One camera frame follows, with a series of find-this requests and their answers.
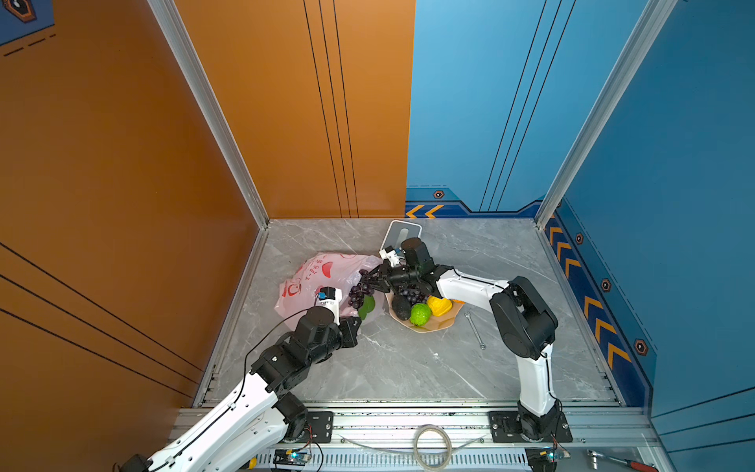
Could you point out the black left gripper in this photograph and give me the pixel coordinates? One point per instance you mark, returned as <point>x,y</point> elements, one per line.
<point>349,331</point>

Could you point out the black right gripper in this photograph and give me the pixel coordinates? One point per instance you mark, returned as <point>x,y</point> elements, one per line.
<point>382,278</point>

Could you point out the dark purple grape bunch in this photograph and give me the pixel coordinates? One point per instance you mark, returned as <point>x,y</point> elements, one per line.
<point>367,285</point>

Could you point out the pink plastic bag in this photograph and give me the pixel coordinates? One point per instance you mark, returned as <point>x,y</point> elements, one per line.
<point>325,269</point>

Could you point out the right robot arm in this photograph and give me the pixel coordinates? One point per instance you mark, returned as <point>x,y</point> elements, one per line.
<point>526,323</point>

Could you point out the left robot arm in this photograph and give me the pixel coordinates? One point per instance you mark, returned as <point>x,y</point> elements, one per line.
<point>262,410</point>

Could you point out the green leaf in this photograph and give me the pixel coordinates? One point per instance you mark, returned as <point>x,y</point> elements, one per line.
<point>367,306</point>

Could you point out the dark avocado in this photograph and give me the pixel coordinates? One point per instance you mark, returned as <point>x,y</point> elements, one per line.
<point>401,307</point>

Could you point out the white grey tissue box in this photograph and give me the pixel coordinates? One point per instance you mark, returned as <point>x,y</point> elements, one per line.
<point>399,231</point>

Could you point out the green lime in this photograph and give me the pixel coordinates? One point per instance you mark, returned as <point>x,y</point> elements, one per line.
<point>420,314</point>

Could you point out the beige fruit plate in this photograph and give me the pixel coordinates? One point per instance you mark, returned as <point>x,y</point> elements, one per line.
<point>434,324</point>

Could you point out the green circuit board left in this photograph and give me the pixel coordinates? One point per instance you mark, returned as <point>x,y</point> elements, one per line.
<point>291,459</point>

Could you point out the green circuit board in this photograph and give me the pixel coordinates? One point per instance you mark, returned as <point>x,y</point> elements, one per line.
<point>291,459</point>
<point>546,459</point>

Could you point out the green circuit board right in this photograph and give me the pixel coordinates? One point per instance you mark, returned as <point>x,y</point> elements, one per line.
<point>546,459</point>

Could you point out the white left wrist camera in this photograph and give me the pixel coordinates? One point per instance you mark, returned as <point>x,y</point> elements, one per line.
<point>330,297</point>

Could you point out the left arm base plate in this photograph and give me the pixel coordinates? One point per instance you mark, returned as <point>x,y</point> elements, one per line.
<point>319,426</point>

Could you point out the aluminium front rail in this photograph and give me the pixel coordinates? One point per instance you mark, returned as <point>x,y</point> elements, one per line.
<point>405,436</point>

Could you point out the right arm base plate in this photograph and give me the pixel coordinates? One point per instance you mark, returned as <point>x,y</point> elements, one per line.
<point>523,426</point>

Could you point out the red handled screwdriver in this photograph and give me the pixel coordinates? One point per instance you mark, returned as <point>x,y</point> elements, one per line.
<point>595,457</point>

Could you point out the left aluminium corner post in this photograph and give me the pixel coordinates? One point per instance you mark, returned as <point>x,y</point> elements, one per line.
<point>177,36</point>

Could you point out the aluminium corner post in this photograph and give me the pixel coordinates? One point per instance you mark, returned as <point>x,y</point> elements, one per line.
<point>177,36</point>
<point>643,36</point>

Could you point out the right aluminium corner post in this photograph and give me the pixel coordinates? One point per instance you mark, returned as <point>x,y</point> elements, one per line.
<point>643,36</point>

